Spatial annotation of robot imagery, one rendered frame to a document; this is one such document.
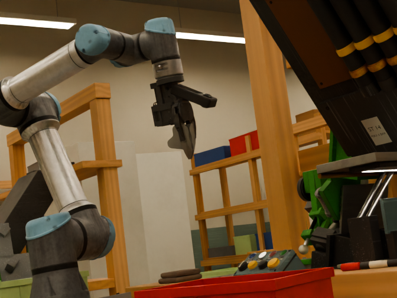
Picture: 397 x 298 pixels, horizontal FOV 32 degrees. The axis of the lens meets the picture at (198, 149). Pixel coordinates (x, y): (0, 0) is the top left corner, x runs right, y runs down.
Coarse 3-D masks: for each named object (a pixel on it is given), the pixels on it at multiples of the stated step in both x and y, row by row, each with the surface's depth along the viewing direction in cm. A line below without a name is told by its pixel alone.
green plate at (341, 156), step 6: (330, 132) 172; (330, 138) 172; (330, 144) 172; (336, 144) 172; (330, 150) 172; (336, 150) 172; (342, 150) 171; (330, 156) 172; (336, 156) 172; (342, 156) 171; (330, 180) 172; (336, 180) 173; (342, 180) 174; (348, 180) 176; (354, 180) 177; (360, 180) 179; (336, 186) 173
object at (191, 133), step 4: (184, 124) 181; (188, 124) 181; (192, 124) 181; (188, 128) 179; (192, 128) 181; (188, 132) 180; (192, 132) 180; (192, 136) 180; (192, 140) 180; (192, 144) 180; (192, 148) 179; (192, 156) 180
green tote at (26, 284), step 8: (80, 272) 217; (88, 272) 218; (0, 280) 243; (16, 280) 206; (24, 280) 207; (0, 288) 203; (8, 288) 204; (16, 288) 206; (24, 288) 207; (88, 288) 218; (0, 296) 203; (8, 296) 204; (16, 296) 205; (24, 296) 206
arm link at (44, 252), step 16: (32, 224) 175; (48, 224) 174; (64, 224) 176; (80, 224) 183; (32, 240) 174; (48, 240) 173; (64, 240) 175; (80, 240) 180; (32, 256) 174; (48, 256) 173; (64, 256) 174; (80, 256) 182
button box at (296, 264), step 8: (248, 256) 170; (256, 256) 167; (264, 256) 165; (272, 256) 162; (280, 256) 160; (288, 256) 158; (296, 256) 160; (280, 264) 157; (288, 264) 158; (296, 264) 159; (240, 272) 165; (248, 272) 163; (256, 272) 160; (264, 272) 158; (272, 272) 156
